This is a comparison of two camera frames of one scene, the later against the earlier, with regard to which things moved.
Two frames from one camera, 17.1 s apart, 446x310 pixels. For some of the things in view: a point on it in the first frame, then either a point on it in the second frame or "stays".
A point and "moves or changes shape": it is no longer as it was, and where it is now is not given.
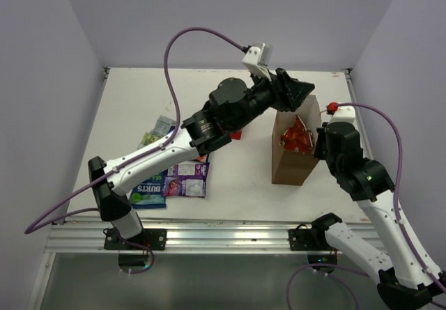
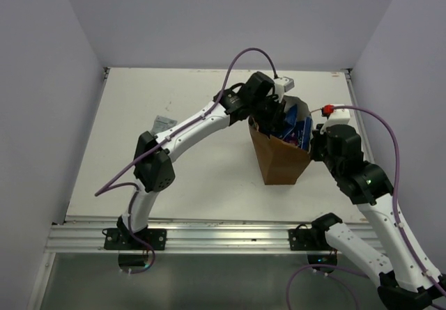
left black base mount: x=155 y=238 stays
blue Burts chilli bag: x=202 y=158 -> x=290 y=120
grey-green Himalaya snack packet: x=164 y=125 stays
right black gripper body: x=321 y=152 stays
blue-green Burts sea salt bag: x=148 y=193 moves or changes shape
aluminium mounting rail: x=218 y=235 stays
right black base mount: x=312 y=239 stays
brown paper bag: x=294 y=140 moves or changes shape
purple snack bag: x=187 y=178 -> x=292 y=138
